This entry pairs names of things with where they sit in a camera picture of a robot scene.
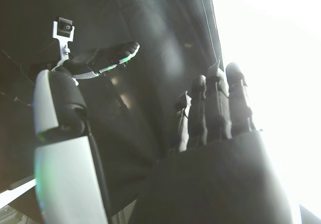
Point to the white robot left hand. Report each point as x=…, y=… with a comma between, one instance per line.
x=213, y=183

